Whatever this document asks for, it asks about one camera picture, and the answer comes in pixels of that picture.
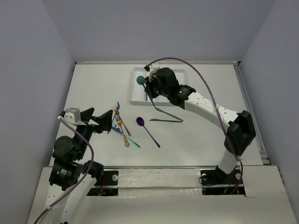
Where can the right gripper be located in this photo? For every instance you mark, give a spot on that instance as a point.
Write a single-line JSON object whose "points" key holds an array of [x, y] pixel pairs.
{"points": [[149, 86]]}

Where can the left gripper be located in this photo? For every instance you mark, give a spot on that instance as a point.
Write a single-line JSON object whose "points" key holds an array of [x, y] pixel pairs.
{"points": [[92, 124]]}

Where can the teal plastic spoon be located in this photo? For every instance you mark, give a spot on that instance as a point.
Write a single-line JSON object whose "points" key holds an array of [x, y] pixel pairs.
{"points": [[143, 81]]}

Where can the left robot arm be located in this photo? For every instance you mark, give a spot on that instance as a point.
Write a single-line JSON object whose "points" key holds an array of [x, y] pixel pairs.
{"points": [[74, 171]]}

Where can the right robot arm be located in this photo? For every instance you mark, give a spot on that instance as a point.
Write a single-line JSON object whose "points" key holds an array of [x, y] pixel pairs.
{"points": [[237, 127]]}

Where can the teal plastic knife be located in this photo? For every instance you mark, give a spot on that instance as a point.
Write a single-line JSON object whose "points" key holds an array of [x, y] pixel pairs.
{"points": [[162, 111]]}

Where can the iridescent rainbow fork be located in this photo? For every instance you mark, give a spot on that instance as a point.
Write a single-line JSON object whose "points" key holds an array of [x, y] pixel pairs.
{"points": [[130, 140]]}

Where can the rose gold fork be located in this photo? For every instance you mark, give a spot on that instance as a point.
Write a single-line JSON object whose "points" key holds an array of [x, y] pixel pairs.
{"points": [[125, 127]]}

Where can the dark blue plastic knife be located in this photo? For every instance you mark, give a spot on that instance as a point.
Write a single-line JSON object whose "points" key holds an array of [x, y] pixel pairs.
{"points": [[163, 120]]}

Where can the blue plastic fork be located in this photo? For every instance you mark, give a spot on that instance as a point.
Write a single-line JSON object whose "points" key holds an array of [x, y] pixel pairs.
{"points": [[117, 106]]}

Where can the purple metal spoon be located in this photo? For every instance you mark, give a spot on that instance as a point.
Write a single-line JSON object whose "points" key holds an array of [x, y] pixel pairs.
{"points": [[140, 122]]}

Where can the gold ornate fork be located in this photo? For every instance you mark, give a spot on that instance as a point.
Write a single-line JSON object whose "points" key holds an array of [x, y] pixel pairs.
{"points": [[125, 140]]}

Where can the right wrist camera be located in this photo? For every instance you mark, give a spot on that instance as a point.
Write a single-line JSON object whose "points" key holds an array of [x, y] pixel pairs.
{"points": [[152, 73]]}

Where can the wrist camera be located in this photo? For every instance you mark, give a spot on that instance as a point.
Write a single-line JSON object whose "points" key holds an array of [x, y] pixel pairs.
{"points": [[70, 115], [152, 73]]}

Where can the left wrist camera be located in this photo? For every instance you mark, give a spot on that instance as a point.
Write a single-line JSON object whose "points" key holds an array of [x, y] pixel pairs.
{"points": [[70, 115]]}

